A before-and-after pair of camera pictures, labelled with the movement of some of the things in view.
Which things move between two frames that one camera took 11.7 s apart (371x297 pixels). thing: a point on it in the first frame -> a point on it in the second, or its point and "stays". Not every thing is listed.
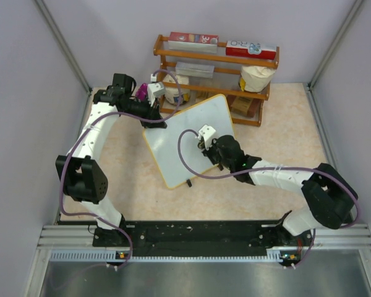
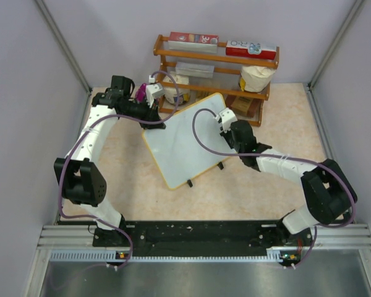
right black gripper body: [214, 155] -> [229, 137]
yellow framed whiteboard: [162, 143] stays
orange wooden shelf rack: [192, 72] stays
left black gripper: [153, 114] stays
